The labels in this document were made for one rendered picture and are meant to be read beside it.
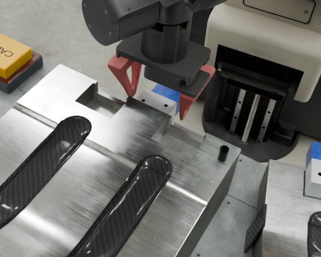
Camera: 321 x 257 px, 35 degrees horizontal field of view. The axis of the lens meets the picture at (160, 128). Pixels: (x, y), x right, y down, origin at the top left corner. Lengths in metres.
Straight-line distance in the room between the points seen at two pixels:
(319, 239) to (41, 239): 0.30
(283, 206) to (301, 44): 0.39
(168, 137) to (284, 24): 0.40
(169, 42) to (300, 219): 0.25
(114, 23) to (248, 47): 0.47
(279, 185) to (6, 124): 0.33
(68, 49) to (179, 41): 1.53
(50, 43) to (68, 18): 0.18
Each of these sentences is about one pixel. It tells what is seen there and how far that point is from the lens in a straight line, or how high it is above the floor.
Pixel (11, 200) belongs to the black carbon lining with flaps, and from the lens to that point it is 0.56.
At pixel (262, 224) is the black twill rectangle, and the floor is 0.86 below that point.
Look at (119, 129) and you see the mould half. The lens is 0.59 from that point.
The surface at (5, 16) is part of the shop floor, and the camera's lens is 2.30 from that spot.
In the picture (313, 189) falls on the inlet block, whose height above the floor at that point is 0.87.
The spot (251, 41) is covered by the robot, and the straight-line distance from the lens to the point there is 0.93.
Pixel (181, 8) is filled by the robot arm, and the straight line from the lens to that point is 0.56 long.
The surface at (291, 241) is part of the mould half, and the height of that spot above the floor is 0.86.
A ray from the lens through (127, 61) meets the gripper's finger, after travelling 0.65.
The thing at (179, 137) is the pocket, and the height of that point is 0.87.
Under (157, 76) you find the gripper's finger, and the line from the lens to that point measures 0.61.
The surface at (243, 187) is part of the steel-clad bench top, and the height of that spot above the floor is 0.80.
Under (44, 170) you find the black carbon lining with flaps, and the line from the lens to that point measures 0.57.
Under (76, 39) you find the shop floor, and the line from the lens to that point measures 2.14.
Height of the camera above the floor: 1.33
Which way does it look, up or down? 48 degrees down
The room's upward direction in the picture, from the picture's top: 7 degrees clockwise
